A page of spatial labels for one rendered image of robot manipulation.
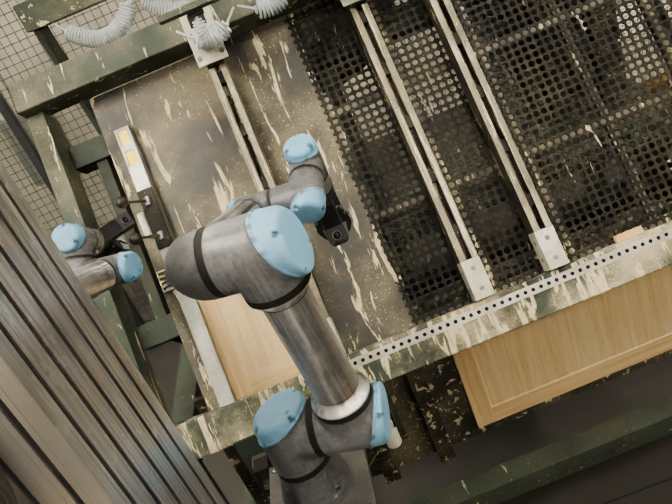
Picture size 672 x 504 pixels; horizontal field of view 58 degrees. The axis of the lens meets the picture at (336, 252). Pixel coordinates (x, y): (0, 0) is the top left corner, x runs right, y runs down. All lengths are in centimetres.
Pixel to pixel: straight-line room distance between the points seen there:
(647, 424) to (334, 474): 144
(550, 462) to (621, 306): 61
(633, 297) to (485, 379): 60
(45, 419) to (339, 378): 50
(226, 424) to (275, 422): 79
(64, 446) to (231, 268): 32
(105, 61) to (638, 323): 204
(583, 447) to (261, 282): 171
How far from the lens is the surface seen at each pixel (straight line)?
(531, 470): 238
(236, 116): 203
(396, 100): 197
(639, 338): 253
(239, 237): 90
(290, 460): 123
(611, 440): 243
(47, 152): 220
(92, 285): 148
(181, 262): 94
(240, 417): 196
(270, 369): 195
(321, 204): 127
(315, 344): 102
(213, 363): 197
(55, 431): 78
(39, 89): 221
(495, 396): 239
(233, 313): 197
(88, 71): 216
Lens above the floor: 197
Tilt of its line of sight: 25 degrees down
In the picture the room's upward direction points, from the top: 23 degrees counter-clockwise
